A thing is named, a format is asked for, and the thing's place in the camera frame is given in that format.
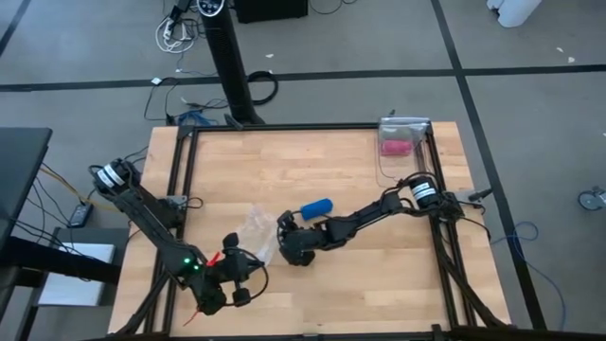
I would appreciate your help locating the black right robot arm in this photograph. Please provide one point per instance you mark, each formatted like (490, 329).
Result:
(364, 218)

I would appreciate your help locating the clear plastic bag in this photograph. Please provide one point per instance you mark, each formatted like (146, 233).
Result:
(258, 229)

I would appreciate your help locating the black aluminium table frame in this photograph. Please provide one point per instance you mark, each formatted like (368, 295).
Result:
(303, 127)

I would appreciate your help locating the black desk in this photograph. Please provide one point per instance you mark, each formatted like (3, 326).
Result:
(21, 161)

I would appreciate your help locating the pink bandage roll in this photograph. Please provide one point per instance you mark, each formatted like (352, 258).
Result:
(397, 148)

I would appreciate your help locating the black box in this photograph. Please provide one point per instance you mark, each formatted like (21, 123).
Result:
(270, 9)

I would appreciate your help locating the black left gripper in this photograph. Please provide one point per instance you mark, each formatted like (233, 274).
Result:
(237, 270)

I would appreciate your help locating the black power adapter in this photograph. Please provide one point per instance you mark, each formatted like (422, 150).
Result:
(80, 215)

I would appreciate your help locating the red tag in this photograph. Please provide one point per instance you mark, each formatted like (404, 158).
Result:
(213, 259)

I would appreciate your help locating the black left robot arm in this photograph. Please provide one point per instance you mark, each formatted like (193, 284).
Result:
(151, 222)

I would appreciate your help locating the black tower fan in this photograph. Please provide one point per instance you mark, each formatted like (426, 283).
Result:
(229, 61)

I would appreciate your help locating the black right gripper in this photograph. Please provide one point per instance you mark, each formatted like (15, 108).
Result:
(299, 244)

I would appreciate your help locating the white plastic object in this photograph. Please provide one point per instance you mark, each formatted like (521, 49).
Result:
(516, 12)

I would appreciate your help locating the zip bag with bandages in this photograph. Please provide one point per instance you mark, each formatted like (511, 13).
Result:
(402, 128)

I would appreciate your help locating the grey caster wheel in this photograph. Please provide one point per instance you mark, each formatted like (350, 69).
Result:
(589, 200)

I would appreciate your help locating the blue elastic bandage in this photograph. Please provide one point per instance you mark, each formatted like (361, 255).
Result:
(317, 209)

